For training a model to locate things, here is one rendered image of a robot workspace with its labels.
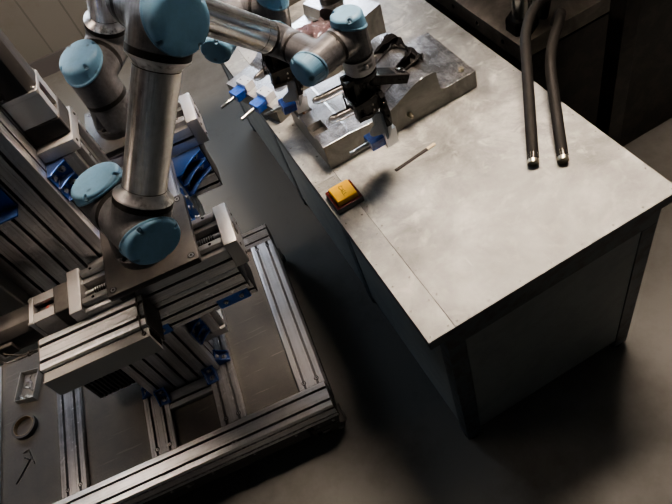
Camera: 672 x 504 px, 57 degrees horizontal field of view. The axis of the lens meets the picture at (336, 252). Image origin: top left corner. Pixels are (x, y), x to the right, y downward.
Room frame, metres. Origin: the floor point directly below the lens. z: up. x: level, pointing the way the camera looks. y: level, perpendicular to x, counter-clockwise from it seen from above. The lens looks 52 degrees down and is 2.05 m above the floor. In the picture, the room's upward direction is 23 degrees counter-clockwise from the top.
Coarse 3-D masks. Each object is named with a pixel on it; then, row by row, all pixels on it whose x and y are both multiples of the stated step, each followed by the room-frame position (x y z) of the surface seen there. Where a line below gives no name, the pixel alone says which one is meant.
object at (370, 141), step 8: (392, 128) 1.17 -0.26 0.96; (368, 136) 1.19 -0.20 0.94; (376, 136) 1.18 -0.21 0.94; (384, 136) 1.16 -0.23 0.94; (392, 136) 1.16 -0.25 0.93; (368, 144) 1.17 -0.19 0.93; (376, 144) 1.16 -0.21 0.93; (384, 144) 1.16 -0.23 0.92; (392, 144) 1.16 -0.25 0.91; (352, 152) 1.17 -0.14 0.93
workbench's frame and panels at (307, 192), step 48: (336, 240) 1.55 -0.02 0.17; (624, 240) 0.76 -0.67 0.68; (384, 288) 1.07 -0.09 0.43; (528, 288) 0.69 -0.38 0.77; (576, 288) 0.74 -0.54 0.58; (624, 288) 0.76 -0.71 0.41; (480, 336) 0.69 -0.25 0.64; (528, 336) 0.71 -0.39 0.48; (576, 336) 0.74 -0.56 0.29; (624, 336) 0.77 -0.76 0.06; (480, 384) 0.69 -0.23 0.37; (528, 384) 0.71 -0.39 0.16; (480, 432) 0.68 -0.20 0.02
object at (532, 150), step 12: (528, 48) 1.30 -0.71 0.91; (528, 60) 1.26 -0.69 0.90; (528, 72) 1.23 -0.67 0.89; (528, 84) 1.19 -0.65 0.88; (528, 96) 1.16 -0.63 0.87; (528, 108) 1.13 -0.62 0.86; (528, 120) 1.10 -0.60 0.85; (528, 132) 1.07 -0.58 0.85; (528, 144) 1.04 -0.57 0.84; (528, 156) 1.01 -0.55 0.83
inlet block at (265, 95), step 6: (258, 90) 1.64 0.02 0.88; (264, 90) 1.63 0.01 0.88; (270, 90) 1.62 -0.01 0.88; (258, 96) 1.63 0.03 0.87; (264, 96) 1.60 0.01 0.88; (270, 96) 1.61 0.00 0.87; (252, 102) 1.62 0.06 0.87; (258, 102) 1.61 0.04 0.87; (264, 102) 1.60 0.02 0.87; (252, 108) 1.60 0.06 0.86; (258, 108) 1.59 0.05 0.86; (264, 108) 1.59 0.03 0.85; (246, 114) 1.59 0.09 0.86
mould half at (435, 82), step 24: (432, 48) 1.52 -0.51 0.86; (408, 72) 1.37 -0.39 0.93; (432, 72) 1.33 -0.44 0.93; (456, 72) 1.38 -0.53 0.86; (312, 96) 1.50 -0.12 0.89; (336, 96) 1.46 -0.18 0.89; (408, 96) 1.32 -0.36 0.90; (432, 96) 1.33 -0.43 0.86; (456, 96) 1.34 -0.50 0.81; (312, 120) 1.40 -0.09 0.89; (408, 120) 1.32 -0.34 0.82; (312, 144) 1.40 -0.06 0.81; (336, 144) 1.28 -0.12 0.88; (360, 144) 1.29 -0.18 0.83
